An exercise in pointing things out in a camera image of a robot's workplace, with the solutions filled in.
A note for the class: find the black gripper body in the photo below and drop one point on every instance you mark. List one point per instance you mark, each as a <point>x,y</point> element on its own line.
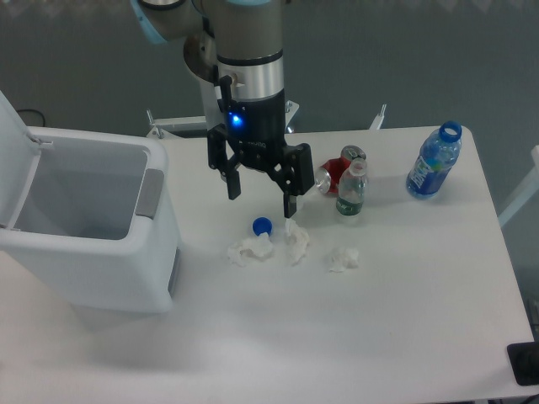
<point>258,124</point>

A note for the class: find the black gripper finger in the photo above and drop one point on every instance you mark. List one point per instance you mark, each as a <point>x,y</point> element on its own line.
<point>225,154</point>
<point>292,169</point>

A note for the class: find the white trash can lid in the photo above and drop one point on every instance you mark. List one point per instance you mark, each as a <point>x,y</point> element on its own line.
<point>20,156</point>

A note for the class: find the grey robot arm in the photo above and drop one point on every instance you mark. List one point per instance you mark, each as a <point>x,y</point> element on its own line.
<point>235,49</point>

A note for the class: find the crushed red soda can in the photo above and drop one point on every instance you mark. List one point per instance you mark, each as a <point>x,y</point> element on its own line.
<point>327,176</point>

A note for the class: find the blue bottle cap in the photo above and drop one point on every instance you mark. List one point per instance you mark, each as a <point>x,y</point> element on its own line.
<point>262,225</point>

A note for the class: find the white trash can body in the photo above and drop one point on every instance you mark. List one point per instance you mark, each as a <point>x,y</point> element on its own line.
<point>98,225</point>

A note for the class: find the clear green-label bottle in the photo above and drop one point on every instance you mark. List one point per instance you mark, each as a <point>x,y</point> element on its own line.
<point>352,191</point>

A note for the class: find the crumpled white tissue middle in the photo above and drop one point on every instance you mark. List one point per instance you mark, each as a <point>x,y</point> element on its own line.
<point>297,241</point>

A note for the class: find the crumpled white tissue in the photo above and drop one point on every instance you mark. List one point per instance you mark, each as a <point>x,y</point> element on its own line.
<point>259,247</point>
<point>344,258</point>
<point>297,241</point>

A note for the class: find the crumpled white tissue left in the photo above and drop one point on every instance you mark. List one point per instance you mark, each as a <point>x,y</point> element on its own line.
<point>259,247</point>

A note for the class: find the crumpled white tissue right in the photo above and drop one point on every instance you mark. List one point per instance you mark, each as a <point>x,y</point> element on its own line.
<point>344,258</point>

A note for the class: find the blue drink bottle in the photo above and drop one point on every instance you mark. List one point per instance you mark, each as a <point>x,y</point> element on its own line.
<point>436,158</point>

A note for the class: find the white furniture at right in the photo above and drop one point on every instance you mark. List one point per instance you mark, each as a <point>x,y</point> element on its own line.
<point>522,193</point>

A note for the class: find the black device at edge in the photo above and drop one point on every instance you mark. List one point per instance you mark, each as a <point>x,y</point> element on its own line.
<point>524,362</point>

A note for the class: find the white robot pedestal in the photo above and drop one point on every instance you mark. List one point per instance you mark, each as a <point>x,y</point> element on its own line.
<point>200,57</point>

